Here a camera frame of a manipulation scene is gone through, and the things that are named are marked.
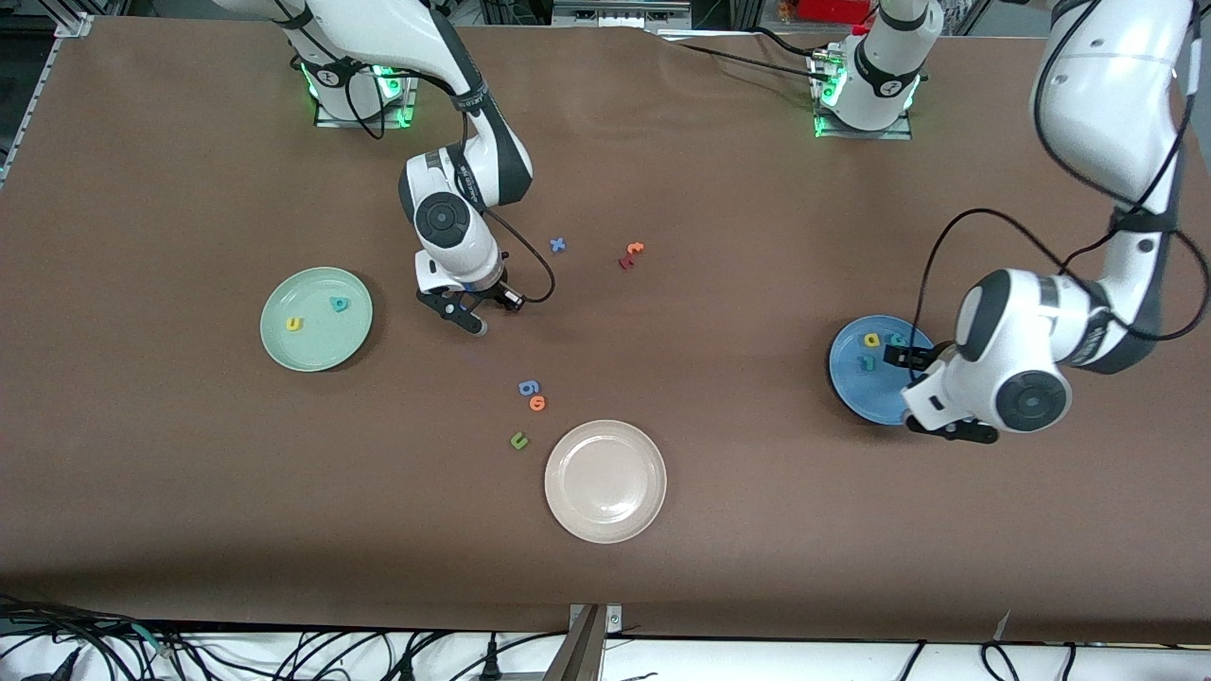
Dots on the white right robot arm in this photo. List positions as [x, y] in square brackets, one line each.
[378, 24]

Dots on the small metal bracket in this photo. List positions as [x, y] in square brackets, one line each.
[613, 619]

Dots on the aluminium side rail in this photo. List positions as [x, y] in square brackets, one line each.
[74, 24]

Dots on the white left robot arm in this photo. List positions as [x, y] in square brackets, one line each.
[1107, 85]

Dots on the aluminium frame profile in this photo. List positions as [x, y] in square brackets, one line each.
[579, 653]

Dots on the blue plate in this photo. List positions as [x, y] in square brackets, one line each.
[856, 392]

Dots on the red box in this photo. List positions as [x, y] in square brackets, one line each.
[833, 9]

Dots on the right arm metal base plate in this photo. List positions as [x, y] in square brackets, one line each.
[364, 123]

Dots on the grey metal frame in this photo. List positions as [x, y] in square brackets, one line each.
[620, 14]

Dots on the brown table cover sheet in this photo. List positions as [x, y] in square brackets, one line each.
[757, 520]

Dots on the green plate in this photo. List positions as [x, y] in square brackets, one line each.
[317, 345]

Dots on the beige plate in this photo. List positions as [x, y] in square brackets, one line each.
[605, 482]

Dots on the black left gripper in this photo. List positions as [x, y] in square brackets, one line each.
[920, 358]

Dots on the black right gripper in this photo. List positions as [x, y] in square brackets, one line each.
[496, 292]

